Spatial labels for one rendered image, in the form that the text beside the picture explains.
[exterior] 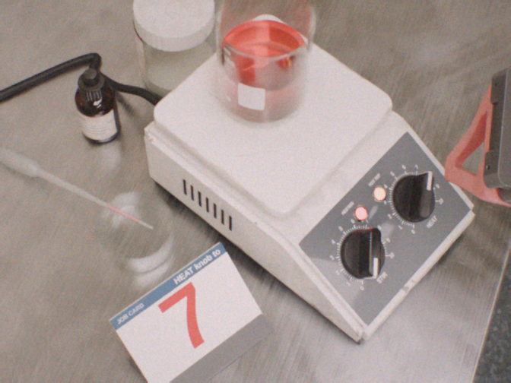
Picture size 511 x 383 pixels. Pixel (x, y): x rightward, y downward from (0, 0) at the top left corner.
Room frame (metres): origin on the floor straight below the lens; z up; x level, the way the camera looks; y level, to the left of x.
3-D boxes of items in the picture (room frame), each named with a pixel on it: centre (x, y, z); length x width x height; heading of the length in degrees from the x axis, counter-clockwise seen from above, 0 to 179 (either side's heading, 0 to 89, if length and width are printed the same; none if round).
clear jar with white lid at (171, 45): (0.47, 0.06, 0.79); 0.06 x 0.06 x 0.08
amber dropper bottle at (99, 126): (0.41, 0.12, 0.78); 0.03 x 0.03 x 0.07
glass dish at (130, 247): (0.32, 0.08, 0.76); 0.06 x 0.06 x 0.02
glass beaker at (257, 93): (0.39, 0.00, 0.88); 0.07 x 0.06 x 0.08; 29
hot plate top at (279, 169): (0.38, -0.01, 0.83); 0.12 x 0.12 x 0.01; 51
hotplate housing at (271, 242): (0.36, -0.03, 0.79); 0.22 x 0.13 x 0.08; 51
